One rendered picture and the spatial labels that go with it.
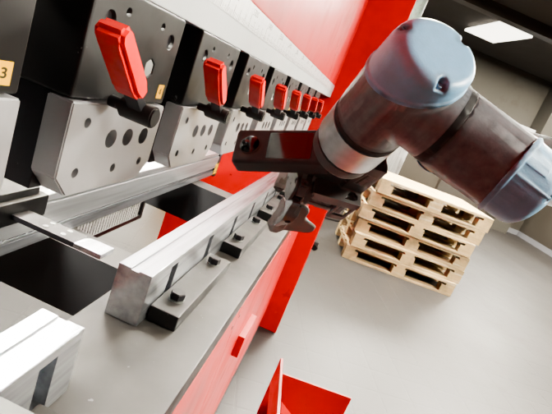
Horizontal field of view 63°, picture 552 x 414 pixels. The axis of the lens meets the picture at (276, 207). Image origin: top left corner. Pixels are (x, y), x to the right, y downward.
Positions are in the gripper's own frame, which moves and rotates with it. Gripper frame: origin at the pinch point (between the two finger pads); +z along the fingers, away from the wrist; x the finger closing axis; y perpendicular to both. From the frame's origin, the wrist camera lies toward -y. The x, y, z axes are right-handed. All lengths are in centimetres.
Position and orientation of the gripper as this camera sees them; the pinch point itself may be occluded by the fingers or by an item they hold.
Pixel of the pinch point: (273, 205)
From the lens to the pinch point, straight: 64.9
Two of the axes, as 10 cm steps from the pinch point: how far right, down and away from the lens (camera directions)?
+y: 9.4, 2.6, 2.3
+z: -3.1, 3.6, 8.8
